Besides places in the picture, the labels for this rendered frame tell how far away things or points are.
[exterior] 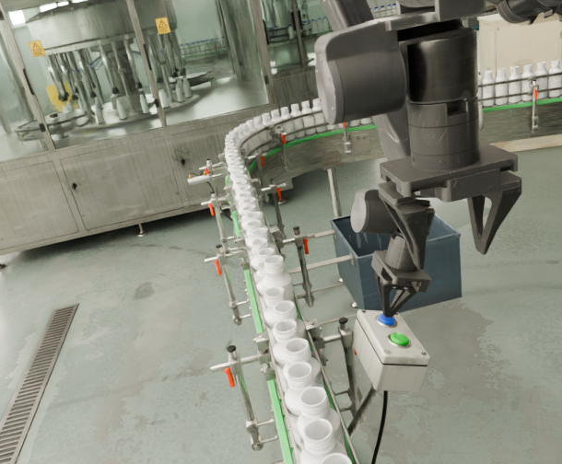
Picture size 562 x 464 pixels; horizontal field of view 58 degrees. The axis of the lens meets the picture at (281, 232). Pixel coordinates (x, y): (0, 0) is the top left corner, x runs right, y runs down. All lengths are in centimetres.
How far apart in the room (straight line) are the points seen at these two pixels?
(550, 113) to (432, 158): 239
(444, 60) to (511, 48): 465
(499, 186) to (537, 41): 467
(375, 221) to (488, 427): 160
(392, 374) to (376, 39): 57
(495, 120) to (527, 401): 131
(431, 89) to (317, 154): 228
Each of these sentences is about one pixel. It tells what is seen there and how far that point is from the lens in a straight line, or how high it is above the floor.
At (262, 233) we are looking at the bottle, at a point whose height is 115.
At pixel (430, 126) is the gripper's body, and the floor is 153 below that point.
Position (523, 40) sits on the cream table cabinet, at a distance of 509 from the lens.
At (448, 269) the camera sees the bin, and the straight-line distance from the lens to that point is 160.
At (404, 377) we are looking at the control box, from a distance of 87.
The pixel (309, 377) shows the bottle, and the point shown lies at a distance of 75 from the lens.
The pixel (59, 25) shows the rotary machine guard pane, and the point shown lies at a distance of 439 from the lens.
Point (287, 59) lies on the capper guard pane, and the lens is 629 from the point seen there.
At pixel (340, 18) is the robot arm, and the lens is 81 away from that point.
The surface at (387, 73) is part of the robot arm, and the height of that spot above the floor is 158.
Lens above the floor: 164
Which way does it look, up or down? 24 degrees down
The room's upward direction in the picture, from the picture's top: 11 degrees counter-clockwise
